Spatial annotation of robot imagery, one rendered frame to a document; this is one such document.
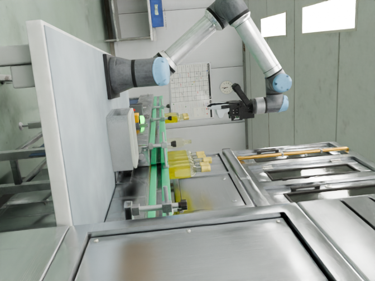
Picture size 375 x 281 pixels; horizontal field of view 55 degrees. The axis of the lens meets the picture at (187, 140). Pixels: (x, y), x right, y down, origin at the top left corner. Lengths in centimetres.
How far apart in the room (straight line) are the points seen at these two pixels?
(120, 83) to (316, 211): 97
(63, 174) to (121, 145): 62
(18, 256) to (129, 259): 21
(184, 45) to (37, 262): 116
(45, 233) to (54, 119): 23
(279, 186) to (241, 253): 125
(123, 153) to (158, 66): 38
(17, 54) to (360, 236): 76
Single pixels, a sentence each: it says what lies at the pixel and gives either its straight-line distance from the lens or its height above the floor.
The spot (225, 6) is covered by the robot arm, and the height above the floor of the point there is 125.
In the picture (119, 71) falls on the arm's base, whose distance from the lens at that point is 149.
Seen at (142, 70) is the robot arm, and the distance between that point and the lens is 148.
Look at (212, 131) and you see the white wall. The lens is 781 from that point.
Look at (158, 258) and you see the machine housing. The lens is 66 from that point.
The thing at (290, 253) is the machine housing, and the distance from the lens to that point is 67.
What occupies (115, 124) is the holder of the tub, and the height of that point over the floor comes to 78.
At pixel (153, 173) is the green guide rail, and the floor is 90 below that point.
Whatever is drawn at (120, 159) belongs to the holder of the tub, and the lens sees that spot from 142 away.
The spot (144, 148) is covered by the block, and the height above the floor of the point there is 87.
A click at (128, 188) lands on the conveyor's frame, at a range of 140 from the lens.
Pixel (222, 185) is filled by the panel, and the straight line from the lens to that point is 182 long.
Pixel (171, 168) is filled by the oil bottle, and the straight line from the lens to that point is 166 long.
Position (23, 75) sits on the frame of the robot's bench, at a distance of 85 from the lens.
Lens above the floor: 97
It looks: 3 degrees up
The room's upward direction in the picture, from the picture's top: 85 degrees clockwise
